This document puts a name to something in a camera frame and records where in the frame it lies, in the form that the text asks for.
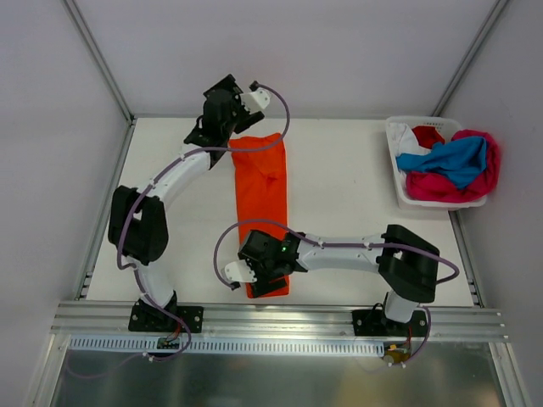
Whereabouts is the orange t shirt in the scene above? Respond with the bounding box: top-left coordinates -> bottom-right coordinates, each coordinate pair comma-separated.
228,132 -> 293,299

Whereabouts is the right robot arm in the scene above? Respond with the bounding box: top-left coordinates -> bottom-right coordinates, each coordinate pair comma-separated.
226,225 -> 439,337

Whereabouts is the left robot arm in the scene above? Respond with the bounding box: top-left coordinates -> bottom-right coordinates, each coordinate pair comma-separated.
108,75 -> 271,336

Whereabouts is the magenta pink t shirt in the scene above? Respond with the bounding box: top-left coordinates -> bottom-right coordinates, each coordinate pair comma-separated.
406,129 -> 501,203

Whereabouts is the white t shirt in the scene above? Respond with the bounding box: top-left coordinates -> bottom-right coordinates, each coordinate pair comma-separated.
386,122 -> 430,157

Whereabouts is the white plastic laundry basket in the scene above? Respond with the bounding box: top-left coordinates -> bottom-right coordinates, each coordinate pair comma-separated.
385,115 -> 487,211

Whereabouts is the red t shirt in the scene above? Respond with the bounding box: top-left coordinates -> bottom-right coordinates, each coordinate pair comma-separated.
412,125 -> 445,149

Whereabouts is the blue t shirt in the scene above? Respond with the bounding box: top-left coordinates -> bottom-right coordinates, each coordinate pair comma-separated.
396,136 -> 488,189

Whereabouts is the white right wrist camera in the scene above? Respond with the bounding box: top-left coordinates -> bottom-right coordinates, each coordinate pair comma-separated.
224,260 -> 257,290

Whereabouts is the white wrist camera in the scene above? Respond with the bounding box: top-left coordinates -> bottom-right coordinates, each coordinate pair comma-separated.
239,81 -> 272,114
224,260 -> 257,290

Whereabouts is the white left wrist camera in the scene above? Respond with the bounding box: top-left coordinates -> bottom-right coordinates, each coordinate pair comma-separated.
239,81 -> 272,114

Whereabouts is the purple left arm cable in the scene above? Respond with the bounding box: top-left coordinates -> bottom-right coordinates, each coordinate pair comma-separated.
115,82 -> 292,361

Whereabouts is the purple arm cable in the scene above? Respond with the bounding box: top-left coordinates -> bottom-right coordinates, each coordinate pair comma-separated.
115,82 -> 292,361
212,219 -> 461,361

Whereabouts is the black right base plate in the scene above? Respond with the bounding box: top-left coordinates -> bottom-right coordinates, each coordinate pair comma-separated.
351,309 -> 428,337

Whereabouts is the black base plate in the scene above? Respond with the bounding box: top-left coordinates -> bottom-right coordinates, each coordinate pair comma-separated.
128,301 -> 204,333
351,309 -> 428,337

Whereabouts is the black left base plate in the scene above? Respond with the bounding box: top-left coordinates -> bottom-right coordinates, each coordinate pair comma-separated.
128,301 -> 204,333

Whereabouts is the white slotted cable duct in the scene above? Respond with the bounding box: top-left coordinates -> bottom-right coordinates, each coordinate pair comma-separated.
69,335 -> 385,358

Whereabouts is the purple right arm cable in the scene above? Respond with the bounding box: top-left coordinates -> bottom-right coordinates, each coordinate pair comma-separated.
212,219 -> 461,361

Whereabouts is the aluminium frame post left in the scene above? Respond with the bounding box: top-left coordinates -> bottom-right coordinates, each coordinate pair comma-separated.
60,0 -> 134,124

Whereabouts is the aluminium frame post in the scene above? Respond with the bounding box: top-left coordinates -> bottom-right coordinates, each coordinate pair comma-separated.
432,0 -> 511,117
60,0 -> 134,124

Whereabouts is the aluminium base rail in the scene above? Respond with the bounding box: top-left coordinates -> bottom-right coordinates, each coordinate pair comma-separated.
50,300 -> 510,343

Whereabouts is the aluminium frame post right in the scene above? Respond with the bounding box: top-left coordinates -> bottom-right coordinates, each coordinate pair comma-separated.
432,0 -> 511,117

